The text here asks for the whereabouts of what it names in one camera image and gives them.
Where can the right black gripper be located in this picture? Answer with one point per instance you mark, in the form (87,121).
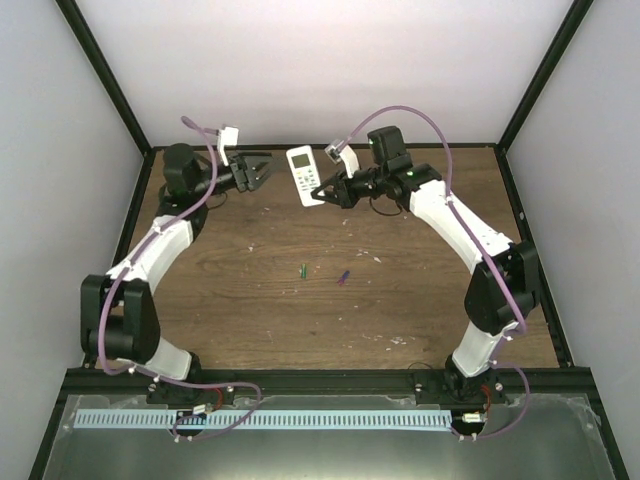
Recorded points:
(345,198)

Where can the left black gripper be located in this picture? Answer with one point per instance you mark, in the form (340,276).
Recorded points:
(238,165)

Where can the white remote control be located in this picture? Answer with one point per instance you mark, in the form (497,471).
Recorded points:
(305,174)

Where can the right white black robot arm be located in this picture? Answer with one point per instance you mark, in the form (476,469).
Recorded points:
(505,280)

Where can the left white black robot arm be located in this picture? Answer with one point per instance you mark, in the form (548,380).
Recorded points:
(119,320)

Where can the purple battery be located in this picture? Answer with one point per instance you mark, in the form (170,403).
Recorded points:
(343,277)

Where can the grey metal front plate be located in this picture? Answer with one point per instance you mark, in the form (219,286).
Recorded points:
(541,437)

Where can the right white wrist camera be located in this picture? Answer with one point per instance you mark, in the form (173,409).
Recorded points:
(340,152)

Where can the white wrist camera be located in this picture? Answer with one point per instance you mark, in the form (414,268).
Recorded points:
(340,152)
(227,137)

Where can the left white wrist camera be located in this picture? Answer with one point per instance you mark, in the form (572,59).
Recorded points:
(227,137)

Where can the black front mounting rail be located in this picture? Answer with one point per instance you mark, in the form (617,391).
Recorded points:
(427,385)

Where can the light blue slotted cable duct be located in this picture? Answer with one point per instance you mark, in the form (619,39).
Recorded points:
(154,419)

